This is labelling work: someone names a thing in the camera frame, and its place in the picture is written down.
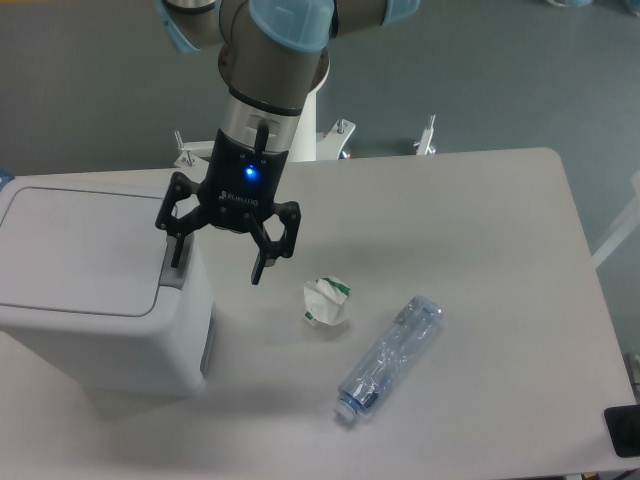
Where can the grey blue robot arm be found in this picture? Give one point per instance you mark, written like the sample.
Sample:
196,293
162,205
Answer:
271,54

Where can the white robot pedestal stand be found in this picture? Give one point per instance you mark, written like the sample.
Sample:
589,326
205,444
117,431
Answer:
308,144

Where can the white frame at right edge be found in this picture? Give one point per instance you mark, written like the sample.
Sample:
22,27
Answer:
623,225

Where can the clear plastic water bottle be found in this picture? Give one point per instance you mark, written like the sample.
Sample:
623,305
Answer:
387,360

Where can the black device at table edge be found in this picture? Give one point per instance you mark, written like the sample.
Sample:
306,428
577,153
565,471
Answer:
623,426

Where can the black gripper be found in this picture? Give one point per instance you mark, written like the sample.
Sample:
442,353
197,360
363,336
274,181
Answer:
245,190

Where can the crumpled white green paper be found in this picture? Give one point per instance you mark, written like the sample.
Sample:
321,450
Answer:
326,302

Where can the white push-top trash can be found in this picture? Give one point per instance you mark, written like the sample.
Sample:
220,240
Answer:
92,286

